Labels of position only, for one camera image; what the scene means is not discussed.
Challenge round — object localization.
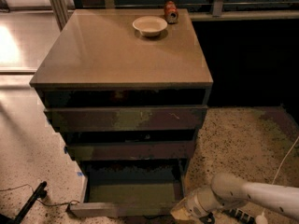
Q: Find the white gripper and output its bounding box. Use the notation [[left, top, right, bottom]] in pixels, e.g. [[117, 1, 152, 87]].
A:
[[170, 187, 225, 224]]

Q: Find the grey bottom drawer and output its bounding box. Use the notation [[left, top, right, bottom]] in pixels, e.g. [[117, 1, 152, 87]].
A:
[[69, 160, 185, 217]]

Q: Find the grey drawer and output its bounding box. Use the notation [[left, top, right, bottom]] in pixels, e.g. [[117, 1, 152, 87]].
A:
[[66, 141, 195, 161], [45, 105, 207, 133], [69, 160, 185, 217]]

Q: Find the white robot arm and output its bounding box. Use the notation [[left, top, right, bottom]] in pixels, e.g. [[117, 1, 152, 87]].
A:
[[170, 173, 299, 224]]

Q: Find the grey middle drawer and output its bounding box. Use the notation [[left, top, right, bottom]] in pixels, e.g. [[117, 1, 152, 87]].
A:
[[66, 141, 195, 161]]

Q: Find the grey top drawer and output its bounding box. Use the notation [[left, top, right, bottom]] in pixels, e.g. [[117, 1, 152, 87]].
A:
[[45, 105, 207, 133]]

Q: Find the grey drawer cabinet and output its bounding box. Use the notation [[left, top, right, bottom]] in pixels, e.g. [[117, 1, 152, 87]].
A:
[[29, 8, 214, 217]]

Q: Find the black power strip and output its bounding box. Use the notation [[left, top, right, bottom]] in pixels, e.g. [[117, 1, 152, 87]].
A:
[[224, 208, 255, 224]]

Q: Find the black stand leg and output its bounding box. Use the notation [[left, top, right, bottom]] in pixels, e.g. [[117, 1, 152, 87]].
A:
[[0, 181, 47, 224]]

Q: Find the white bowl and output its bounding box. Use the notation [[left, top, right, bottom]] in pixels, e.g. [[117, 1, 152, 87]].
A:
[[133, 16, 167, 37]]

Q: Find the orange soda can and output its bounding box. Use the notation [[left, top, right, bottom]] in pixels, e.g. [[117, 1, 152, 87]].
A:
[[164, 1, 178, 24]]

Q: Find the white cable with plug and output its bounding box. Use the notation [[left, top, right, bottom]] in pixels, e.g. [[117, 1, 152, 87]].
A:
[[254, 135, 299, 224]]

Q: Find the black cable with adapter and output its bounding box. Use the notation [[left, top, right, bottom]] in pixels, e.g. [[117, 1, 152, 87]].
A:
[[0, 183, 80, 207]]

